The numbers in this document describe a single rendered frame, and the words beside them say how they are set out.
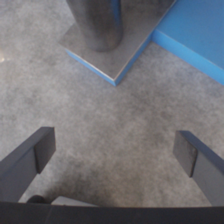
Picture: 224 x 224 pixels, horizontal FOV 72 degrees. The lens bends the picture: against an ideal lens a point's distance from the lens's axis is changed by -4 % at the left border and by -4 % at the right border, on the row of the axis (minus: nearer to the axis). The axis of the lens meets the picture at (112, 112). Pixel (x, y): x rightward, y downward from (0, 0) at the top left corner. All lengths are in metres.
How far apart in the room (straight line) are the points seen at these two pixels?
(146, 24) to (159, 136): 0.62
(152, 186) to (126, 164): 0.18
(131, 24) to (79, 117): 0.60
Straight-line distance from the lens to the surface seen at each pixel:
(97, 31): 0.75
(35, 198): 1.01
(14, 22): 1.48
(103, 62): 0.88
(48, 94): 1.09
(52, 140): 0.16
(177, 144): 0.17
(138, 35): 0.94
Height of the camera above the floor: 0.93
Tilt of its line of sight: 80 degrees down
